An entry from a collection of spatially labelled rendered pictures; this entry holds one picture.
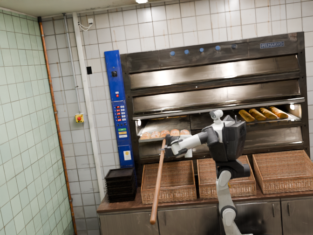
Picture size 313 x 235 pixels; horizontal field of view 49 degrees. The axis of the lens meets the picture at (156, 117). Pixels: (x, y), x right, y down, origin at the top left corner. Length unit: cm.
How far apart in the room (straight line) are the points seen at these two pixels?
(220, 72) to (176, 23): 70
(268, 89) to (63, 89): 225
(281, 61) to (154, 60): 134
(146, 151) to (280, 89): 159
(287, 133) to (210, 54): 120
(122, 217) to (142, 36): 189
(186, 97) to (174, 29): 73
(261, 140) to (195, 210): 108
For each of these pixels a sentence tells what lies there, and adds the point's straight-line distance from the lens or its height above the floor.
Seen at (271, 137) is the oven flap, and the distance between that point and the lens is 400.
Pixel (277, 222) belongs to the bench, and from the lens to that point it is 372.
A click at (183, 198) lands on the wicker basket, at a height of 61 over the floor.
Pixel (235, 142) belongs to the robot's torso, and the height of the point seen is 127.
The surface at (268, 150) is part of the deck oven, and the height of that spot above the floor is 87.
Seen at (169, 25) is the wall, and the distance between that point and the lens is 379.
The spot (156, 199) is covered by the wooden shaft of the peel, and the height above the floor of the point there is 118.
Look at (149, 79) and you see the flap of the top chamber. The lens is 380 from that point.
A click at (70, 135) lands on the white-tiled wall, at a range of 409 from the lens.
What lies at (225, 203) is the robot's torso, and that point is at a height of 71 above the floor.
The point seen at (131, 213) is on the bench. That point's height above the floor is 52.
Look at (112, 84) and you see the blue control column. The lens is 384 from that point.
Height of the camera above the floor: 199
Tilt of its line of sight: 9 degrees down
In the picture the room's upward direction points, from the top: 7 degrees counter-clockwise
